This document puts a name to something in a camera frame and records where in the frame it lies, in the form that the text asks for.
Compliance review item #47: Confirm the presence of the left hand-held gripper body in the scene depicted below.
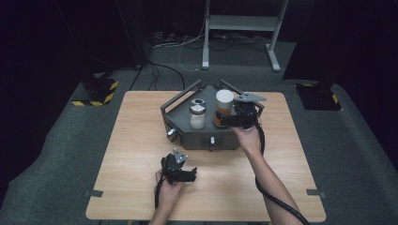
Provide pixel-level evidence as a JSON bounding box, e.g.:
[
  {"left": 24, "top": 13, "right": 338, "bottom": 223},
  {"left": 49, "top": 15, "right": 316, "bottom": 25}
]
[{"left": 160, "top": 148, "right": 190, "bottom": 185}]

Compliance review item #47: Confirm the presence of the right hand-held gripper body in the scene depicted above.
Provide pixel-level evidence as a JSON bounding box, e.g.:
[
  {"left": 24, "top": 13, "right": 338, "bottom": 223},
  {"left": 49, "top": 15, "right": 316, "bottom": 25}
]
[{"left": 234, "top": 91, "right": 268, "bottom": 129}]

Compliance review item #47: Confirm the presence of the amber jar with white lid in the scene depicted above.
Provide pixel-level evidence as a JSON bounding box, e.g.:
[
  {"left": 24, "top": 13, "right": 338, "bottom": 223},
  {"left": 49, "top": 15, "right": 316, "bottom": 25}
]
[{"left": 213, "top": 89, "right": 235, "bottom": 129}]

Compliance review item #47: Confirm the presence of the glass shaker with silver lid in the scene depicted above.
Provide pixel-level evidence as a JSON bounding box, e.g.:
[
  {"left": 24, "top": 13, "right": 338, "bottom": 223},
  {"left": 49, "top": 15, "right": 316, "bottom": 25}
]
[{"left": 189, "top": 97, "right": 207, "bottom": 130}]

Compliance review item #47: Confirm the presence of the dark grey corner rack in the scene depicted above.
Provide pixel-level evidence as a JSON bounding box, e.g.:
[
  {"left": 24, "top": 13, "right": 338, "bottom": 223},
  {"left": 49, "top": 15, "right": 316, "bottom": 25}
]
[{"left": 160, "top": 79, "right": 266, "bottom": 152}]

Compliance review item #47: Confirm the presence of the person's right hand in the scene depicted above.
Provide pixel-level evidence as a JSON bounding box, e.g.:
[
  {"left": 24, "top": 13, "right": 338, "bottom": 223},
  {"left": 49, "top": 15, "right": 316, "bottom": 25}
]
[{"left": 232, "top": 120, "right": 263, "bottom": 155}]

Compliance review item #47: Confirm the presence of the person's left hand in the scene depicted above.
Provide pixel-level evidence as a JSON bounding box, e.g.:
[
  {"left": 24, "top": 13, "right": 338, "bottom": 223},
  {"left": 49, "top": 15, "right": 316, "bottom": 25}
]
[{"left": 154, "top": 171, "right": 186, "bottom": 210}]

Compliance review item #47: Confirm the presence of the black box with yellow stripes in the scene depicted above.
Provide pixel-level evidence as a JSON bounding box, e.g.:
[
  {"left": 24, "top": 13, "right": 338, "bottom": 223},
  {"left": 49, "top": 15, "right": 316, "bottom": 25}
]
[
  {"left": 71, "top": 78, "right": 120, "bottom": 107},
  {"left": 295, "top": 82, "right": 344, "bottom": 112}
]

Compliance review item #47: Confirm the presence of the grey tape strip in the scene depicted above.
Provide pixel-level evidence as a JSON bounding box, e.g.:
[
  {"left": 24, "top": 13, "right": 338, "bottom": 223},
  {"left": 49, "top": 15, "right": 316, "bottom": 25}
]
[
  {"left": 84, "top": 188, "right": 104, "bottom": 199},
  {"left": 305, "top": 188, "right": 327, "bottom": 200}
]

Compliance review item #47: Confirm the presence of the grey metal stand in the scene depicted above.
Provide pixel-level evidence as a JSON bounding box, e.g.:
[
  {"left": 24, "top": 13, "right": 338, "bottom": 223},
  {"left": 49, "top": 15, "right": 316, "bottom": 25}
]
[{"left": 201, "top": 0, "right": 289, "bottom": 73}]

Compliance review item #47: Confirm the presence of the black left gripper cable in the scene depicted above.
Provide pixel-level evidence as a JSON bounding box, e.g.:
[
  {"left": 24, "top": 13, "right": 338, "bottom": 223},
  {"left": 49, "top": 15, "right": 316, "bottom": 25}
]
[{"left": 154, "top": 176, "right": 165, "bottom": 210}]

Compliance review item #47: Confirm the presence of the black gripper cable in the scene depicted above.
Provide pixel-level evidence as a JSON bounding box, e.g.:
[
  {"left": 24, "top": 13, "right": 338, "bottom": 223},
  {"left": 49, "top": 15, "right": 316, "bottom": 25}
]
[
  {"left": 154, "top": 176, "right": 165, "bottom": 210},
  {"left": 254, "top": 123, "right": 312, "bottom": 225}
]

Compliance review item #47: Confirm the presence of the bundle of dark cables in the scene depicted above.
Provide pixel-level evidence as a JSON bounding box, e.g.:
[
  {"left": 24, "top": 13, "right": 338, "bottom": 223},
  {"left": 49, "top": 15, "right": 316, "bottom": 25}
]
[{"left": 209, "top": 32, "right": 270, "bottom": 52}]

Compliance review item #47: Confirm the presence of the black floor cable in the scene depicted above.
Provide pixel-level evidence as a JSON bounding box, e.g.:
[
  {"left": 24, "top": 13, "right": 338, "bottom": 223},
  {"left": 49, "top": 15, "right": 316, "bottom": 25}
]
[{"left": 148, "top": 60, "right": 186, "bottom": 92}]

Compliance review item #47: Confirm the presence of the white floor cable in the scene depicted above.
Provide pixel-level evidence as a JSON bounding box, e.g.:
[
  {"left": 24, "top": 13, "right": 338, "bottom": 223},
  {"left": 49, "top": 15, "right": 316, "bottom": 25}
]
[{"left": 177, "top": 18, "right": 207, "bottom": 73}]

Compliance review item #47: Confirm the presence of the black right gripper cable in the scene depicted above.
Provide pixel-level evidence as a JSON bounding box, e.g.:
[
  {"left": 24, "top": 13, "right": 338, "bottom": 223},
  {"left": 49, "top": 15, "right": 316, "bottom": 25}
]
[{"left": 254, "top": 123, "right": 312, "bottom": 225}]

